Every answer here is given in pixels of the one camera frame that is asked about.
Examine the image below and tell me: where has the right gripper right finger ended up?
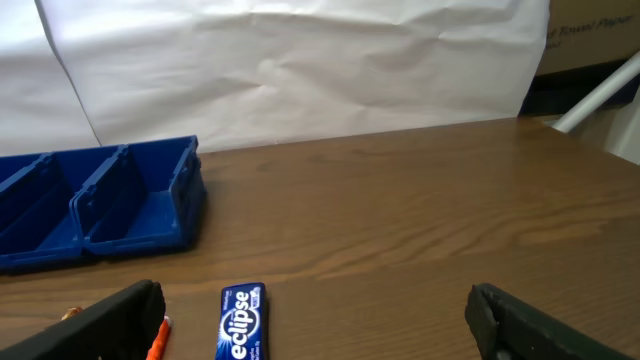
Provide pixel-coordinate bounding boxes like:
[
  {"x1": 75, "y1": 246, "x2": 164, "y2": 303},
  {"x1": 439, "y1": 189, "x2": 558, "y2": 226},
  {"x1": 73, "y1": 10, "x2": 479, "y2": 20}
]
[{"x1": 464, "y1": 282, "x2": 640, "y2": 360}]

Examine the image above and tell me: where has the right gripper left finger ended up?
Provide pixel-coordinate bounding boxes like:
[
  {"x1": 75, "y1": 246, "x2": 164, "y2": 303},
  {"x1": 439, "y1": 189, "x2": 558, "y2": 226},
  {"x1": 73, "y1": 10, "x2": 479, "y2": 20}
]
[{"x1": 0, "y1": 279, "x2": 167, "y2": 360}]

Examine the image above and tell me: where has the orange candy box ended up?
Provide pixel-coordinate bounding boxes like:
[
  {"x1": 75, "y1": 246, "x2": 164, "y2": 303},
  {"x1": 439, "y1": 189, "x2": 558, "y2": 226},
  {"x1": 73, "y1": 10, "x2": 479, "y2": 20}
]
[{"x1": 145, "y1": 315, "x2": 173, "y2": 360}]

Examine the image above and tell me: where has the blue candy pack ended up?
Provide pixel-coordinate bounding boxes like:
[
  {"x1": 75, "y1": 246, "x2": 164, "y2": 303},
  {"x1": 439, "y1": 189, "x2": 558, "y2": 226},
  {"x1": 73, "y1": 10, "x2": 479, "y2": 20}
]
[{"x1": 215, "y1": 282, "x2": 270, "y2": 360}]

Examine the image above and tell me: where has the blue tray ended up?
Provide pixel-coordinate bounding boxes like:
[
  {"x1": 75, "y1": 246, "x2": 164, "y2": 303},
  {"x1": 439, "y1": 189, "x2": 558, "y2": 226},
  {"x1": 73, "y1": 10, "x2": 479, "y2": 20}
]
[{"x1": 0, "y1": 135, "x2": 208, "y2": 275}]

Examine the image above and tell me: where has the white metal pole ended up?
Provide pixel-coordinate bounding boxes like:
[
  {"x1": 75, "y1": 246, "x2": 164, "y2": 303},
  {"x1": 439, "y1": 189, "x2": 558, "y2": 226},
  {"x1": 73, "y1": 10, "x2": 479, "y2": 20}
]
[{"x1": 551, "y1": 49, "x2": 640, "y2": 134}]

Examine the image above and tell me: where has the brown cardboard box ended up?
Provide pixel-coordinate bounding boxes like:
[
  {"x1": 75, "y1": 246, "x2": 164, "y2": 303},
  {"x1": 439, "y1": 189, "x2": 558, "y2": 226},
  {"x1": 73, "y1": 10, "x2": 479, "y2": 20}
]
[{"x1": 537, "y1": 0, "x2": 640, "y2": 76}]

